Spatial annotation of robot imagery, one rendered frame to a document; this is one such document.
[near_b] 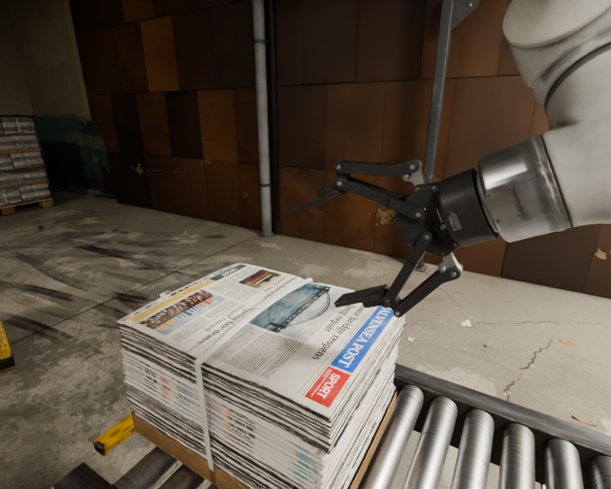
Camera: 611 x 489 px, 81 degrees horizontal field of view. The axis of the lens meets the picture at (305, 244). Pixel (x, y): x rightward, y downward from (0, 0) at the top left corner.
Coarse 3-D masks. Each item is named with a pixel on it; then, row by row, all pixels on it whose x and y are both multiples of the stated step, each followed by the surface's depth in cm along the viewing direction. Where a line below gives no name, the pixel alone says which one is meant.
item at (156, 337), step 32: (192, 288) 65; (224, 288) 65; (256, 288) 65; (128, 320) 55; (160, 320) 55; (192, 320) 55; (224, 320) 55; (128, 352) 56; (160, 352) 51; (128, 384) 58; (160, 384) 54; (160, 416) 56; (192, 416) 51; (192, 448) 54
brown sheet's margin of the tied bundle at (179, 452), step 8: (136, 416) 60; (136, 424) 61; (144, 424) 60; (144, 432) 61; (152, 432) 59; (160, 432) 57; (152, 440) 60; (160, 440) 58; (168, 440) 57; (168, 448) 58; (176, 448) 56; (184, 448) 55; (176, 456) 57; (184, 456) 56; (192, 456) 54; (184, 464) 56; (192, 464) 55
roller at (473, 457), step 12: (468, 420) 67; (480, 420) 66; (492, 420) 67; (468, 432) 64; (480, 432) 63; (492, 432) 65; (468, 444) 61; (480, 444) 61; (468, 456) 59; (480, 456) 59; (456, 468) 58; (468, 468) 57; (480, 468) 57; (456, 480) 56; (468, 480) 55; (480, 480) 55
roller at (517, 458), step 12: (504, 432) 65; (516, 432) 63; (528, 432) 64; (504, 444) 62; (516, 444) 61; (528, 444) 61; (504, 456) 60; (516, 456) 59; (528, 456) 59; (504, 468) 58; (516, 468) 57; (528, 468) 57; (504, 480) 56; (516, 480) 55; (528, 480) 55
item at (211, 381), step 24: (312, 288) 65; (264, 312) 58; (216, 336) 51; (240, 336) 52; (192, 360) 48; (216, 360) 47; (192, 384) 50; (216, 384) 46; (192, 408) 51; (216, 408) 48; (216, 432) 49; (216, 456) 51
